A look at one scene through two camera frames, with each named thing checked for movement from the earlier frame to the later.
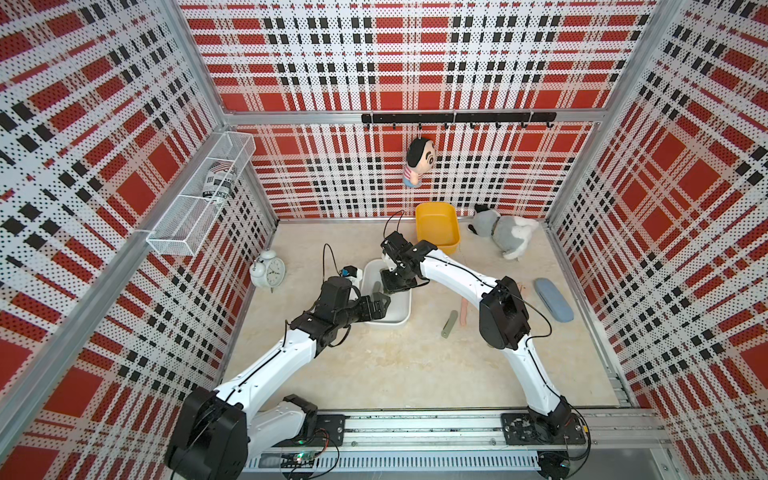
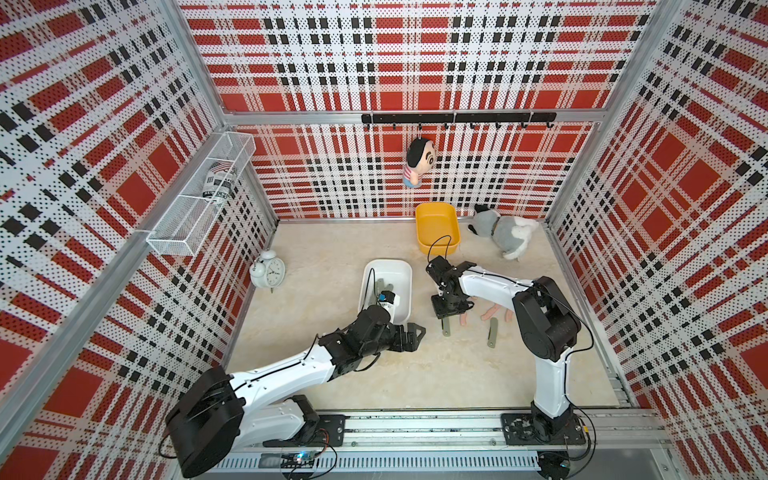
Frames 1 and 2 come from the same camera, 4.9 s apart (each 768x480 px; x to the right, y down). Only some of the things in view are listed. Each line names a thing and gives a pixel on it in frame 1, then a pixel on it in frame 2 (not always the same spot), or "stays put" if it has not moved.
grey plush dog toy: (509, 234) stays put
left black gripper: (379, 310) -> (412, 343)
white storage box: (400, 309) stays put
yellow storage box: (438, 225) stays put
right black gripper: (389, 286) -> (439, 311)
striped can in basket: (220, 180) stays put
